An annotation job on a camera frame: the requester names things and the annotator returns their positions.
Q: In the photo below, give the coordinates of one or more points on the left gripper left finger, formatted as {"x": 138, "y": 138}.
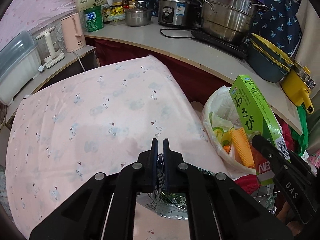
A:
{"x": 104, "y": 206}

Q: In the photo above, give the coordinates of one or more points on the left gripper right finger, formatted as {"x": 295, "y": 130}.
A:
{"x": 217, "y": 207}

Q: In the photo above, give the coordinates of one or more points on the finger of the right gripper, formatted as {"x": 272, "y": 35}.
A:
{"x": 269, "y": 152}

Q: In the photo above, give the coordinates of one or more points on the orange waffle sponge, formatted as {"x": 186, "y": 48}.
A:
{"x": 241, "y": 144}

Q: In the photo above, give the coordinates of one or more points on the green wasabi box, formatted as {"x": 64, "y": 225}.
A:
{"x": 255, "y": 115}

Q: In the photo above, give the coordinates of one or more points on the green foil pouch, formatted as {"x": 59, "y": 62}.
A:
{"x": 167, "y": 199}

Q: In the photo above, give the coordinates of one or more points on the orange plastic bag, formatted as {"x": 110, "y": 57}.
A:
{"x": 227, "y": 148}

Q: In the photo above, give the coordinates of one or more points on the yellow green snack bag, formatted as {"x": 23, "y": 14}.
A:
{"x": 221, "y": 128}

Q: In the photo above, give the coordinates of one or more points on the trash bin with white liner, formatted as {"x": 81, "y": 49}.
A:
{"x": 220, "y": 102}

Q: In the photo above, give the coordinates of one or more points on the yellow pot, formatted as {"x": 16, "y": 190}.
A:
{"x": 298, "y": 85}

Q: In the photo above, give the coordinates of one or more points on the pink patterned tablecloth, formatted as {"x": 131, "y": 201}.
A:
{"x": 96, "y": 121}

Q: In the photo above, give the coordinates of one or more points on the stacked teal yellow basins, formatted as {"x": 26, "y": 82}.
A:
{"x": 267, "y": 60}

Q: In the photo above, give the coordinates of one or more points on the black induction cooktop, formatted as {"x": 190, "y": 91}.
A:
{"x": 234, "y": 50}

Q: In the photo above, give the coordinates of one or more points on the large steel steamer pot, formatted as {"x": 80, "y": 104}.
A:
{"x": 229, "y": 20}

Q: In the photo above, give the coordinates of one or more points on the white dish box grey lid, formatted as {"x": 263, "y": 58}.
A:
{"x": 20, "y": 61}

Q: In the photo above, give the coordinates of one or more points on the white glass electric kettle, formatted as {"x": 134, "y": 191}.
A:
{"x": 49, "y": 47}

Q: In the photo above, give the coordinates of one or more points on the pink electric kettle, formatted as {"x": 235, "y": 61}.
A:
{"x": 73, "y": 35}

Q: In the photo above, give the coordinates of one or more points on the silver rice cooker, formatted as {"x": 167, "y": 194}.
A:
{"x": 176, "y": 13}

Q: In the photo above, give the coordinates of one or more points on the green tin can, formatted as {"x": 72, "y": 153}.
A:
{"x": 93, "y": 19}

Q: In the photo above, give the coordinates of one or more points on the small steel pot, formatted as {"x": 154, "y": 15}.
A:
{"x": 137, "y": 17}

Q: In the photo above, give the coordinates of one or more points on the yellow label jar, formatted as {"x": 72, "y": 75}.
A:
{"x": 117, "y": 9}

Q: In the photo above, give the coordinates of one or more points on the dark sauce bottle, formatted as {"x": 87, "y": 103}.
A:
{"x": 125, "y": 4}

